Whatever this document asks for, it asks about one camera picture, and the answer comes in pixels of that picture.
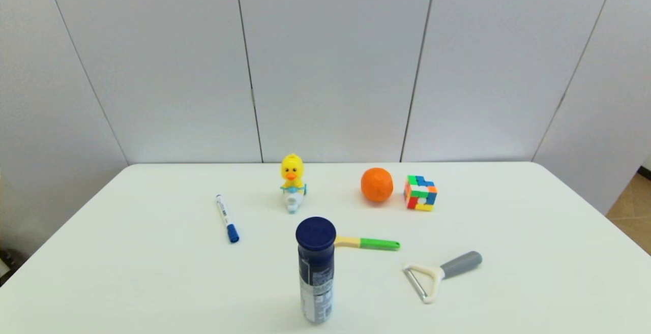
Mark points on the orange fruit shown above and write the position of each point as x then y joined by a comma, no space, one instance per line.
377,185

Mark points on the yellow duck scooter toy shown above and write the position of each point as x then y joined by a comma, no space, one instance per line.
292,174

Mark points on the colourful puzzle cube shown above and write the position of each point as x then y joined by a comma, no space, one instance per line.
420,193

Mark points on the dark blue spray can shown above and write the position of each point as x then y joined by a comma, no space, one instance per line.
316,268

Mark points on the white marker blue cap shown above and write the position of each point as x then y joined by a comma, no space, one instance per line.
226,218

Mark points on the dark grey floor object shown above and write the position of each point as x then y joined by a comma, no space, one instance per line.
6,263

